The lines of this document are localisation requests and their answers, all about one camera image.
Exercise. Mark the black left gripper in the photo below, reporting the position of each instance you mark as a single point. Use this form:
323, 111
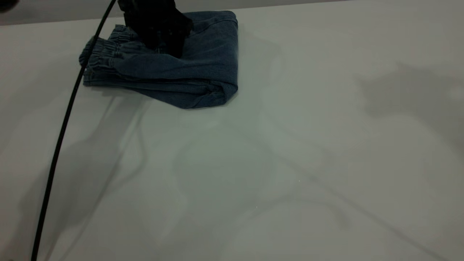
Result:
156, 20

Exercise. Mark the blue denim shorts basketball print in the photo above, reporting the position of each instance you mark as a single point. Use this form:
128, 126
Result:
195, 72

